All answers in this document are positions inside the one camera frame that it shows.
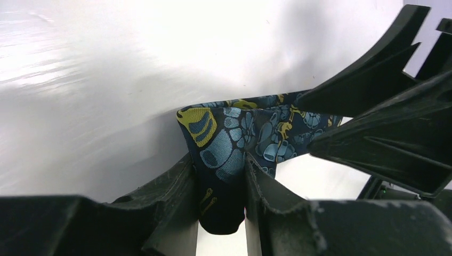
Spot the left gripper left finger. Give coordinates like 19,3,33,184
1,155,198,255

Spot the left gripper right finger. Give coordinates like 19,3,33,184
245,155,451,255

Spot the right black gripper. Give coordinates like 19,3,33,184
295,4,451,212

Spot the blue patterned tie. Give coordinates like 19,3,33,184
176,91,342,235

